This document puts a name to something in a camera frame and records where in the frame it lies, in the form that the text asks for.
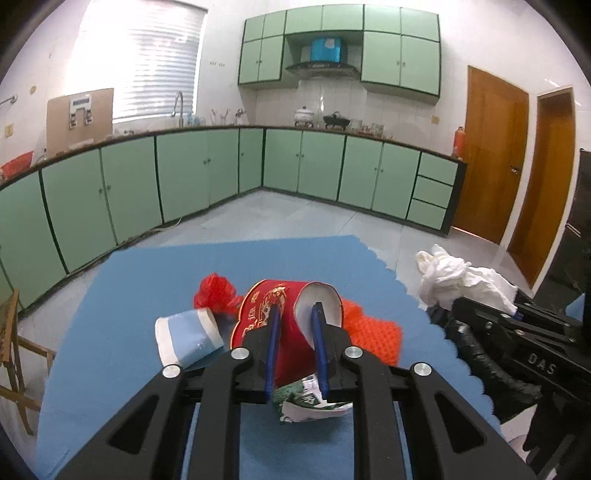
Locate red paper cup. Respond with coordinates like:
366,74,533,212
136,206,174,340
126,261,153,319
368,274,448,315
230,279,342,387

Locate orange foam net sleeve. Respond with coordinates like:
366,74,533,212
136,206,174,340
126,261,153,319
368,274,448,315
342,299,403,366

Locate red plastic bag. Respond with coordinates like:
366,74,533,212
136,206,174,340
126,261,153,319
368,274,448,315
193,273,242,317

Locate blue white paper cup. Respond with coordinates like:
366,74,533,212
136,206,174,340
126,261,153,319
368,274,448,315
154,308,224,368

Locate white tissue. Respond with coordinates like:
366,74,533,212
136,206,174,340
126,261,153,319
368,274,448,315
415,244,518,315

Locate chrome kitchen faucet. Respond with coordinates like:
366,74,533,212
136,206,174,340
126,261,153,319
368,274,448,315
171,91,184,128

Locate green lower kitchen cabinets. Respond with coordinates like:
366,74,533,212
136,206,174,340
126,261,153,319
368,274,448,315
1,126,467,309

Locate green kitchen cabinets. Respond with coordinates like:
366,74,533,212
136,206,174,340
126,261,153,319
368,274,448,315
238,4,442,104
1,126,467,309

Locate green upper kitchen cabinets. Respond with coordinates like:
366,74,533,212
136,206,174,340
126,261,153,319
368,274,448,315
238,4,442,104

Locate green white crumpled carton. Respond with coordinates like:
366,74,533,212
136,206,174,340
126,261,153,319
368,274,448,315
271,374,353,423

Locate black glass cabinet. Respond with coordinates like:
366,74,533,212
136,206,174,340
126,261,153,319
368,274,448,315
534,149,591,313

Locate brown wooden door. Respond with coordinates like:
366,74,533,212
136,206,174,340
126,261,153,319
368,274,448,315
454,66,529,244
508,88,576,286

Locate blue felt table mat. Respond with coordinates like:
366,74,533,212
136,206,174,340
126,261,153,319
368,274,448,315
34,236,497,479

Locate black wok pan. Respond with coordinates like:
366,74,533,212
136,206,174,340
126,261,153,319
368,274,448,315
322,112,351,131

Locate white cooking pot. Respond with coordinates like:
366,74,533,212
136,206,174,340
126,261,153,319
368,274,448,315
294,106,315,128

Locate red thermos bottle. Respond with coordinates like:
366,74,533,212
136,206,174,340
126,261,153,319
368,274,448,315
452,126,466,159

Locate black range hood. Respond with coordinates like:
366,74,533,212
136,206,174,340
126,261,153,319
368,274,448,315
286,61,361,80

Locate blue box on hood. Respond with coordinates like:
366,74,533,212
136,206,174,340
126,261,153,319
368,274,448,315
311,37,342,63

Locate wooden woven chair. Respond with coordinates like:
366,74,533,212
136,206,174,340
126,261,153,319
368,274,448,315
1,289,56,436

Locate white window blinds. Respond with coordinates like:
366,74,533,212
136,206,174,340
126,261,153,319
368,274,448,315
113,1,207,121

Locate red plastic basin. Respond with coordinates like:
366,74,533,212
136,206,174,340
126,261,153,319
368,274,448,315
1,151,34,180

